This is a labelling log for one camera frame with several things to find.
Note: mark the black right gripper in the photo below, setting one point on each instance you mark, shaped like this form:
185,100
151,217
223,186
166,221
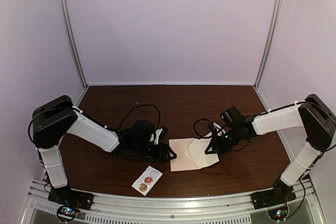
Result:
217,147

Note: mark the cream envelope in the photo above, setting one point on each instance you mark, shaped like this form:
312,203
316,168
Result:
186,154

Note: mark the sticker sheet with seals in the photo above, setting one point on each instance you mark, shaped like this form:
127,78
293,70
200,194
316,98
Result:
147,180

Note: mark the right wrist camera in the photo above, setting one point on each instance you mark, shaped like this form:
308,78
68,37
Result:
218,127

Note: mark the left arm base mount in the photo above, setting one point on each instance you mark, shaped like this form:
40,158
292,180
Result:
71,202

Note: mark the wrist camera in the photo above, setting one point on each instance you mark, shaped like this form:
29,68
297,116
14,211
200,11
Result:
158,135
218,127

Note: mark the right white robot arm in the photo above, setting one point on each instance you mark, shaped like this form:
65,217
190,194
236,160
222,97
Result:
311,114

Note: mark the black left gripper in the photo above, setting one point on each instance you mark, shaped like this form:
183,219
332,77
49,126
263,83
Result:
161,154

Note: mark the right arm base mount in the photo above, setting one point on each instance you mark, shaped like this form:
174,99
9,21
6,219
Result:
275,200

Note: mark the front aluminium rail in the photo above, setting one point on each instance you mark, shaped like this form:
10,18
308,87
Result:
233,208

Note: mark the left aluminium frame post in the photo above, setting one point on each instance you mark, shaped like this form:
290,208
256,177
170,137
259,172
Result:
72,43

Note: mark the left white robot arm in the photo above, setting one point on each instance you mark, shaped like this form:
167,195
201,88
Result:
53,120

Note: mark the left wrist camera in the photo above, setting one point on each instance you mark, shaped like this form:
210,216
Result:
158,135

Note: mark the aluminium frame post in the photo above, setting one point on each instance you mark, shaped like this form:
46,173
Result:
72,43
269,41

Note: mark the right aluminium frame post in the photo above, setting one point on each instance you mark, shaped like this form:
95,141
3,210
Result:
269,41

